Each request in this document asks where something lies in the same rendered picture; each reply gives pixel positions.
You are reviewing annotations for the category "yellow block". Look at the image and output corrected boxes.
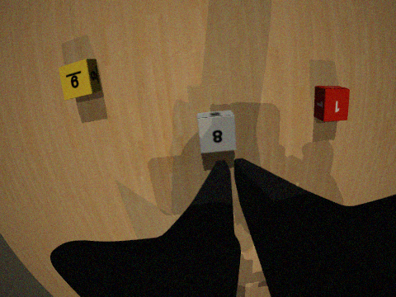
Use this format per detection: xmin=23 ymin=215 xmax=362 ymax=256
xmin=59 ymin=59 xmax=102 ymax=100

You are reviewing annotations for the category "red block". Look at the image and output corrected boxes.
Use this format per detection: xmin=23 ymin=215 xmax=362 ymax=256
xmin=313 ymin=86 xmax=350 ymax=122

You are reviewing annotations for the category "grey block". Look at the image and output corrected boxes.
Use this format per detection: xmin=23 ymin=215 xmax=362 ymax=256
xmin=197 ymin=110 xmax=237 ymax=153

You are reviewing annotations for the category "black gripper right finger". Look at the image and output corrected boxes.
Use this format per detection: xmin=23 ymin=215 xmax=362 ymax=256
xmin=234 ymin=158 xmax=396 ymax=297

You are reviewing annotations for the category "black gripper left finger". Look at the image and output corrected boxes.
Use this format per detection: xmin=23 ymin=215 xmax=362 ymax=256
xmin=50 ymin=161 xmax=241 ymax=297

